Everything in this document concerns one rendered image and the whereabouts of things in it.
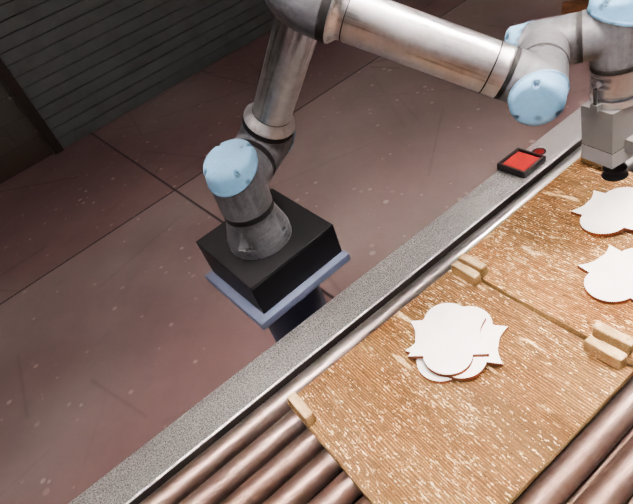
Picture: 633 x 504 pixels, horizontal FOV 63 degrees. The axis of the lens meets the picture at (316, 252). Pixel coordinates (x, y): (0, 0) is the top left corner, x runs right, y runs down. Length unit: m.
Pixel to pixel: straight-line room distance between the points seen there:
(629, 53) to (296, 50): 0.53
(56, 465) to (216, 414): 1.58
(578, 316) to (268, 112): 0.69
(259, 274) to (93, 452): 1.48
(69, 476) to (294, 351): 1.58
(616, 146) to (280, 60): 0.60
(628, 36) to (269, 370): 0.79
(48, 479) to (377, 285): 1.79
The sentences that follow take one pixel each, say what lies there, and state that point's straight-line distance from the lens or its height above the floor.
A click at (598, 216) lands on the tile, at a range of 1.11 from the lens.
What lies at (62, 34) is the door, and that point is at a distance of 5.26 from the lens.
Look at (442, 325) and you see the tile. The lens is 0.91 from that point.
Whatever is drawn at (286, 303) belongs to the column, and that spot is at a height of 0.87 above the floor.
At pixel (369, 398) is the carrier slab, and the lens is 0.87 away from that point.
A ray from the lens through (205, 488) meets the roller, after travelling 0.92.
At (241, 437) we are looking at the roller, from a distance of 0.94.
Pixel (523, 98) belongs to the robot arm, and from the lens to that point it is 0.78.
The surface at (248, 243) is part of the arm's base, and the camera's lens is 1.15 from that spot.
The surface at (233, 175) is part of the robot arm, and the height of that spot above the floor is 1.17.
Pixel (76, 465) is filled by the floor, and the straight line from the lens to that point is 2.45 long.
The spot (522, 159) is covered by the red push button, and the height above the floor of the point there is 0.93.
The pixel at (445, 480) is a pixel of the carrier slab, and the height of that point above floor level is 0.94.
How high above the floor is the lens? 1.66
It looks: 39 degrees down
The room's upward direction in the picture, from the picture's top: 21 degrees counter-clockwise
